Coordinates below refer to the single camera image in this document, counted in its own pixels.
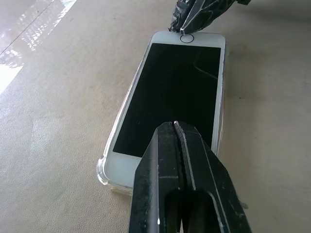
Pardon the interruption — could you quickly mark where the white smartphone with black screen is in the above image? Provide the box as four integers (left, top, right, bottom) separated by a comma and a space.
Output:
104, 30, 227, 193

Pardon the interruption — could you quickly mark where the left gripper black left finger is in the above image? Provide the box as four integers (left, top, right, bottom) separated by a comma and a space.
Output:
128, 121, 187, 233

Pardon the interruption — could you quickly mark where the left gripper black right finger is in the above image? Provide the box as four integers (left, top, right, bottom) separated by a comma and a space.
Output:
173, 120, 254, 233

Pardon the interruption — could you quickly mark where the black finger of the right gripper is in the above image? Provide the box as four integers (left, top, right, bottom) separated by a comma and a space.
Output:
167, 0, 195, 33
179, 0, 250, 34

